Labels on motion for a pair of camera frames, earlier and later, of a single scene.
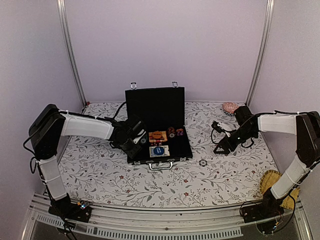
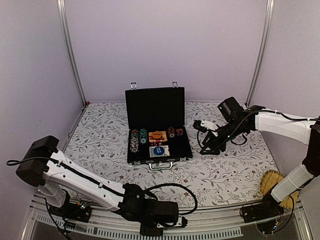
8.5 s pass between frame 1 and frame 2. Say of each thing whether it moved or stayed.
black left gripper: moved
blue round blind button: stayed
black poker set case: stayed
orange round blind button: stayed
